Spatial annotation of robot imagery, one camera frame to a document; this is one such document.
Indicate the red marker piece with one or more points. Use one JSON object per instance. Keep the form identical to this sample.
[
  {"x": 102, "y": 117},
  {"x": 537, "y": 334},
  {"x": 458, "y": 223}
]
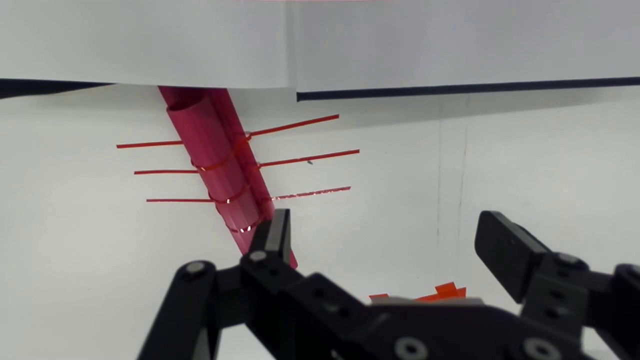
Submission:
[{"x": 213, "y": 152}]

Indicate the white round table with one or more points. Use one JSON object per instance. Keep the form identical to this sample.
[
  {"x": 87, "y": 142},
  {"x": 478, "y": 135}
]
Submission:
[{"x": 67, "y": 267}]

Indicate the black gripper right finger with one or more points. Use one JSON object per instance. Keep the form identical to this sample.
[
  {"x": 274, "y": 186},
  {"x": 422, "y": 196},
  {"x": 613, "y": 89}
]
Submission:
[{"x": 512, "y": 252}]

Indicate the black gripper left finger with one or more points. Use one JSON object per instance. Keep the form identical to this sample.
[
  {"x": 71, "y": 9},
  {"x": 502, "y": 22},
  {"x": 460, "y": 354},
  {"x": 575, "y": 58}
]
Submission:
[{"x": 276, "y": 247}]

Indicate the dark blue hardcover book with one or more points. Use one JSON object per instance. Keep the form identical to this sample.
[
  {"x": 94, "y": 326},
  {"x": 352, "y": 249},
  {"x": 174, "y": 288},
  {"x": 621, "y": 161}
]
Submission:
[{"x": 332, "y": 41}]

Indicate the thin red strip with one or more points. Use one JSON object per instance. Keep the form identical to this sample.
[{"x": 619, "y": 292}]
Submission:
[
  {"x": 292, "y": 126},
  {"x": 312, "y": 193},
  {"x": 312, "y": 157}
]

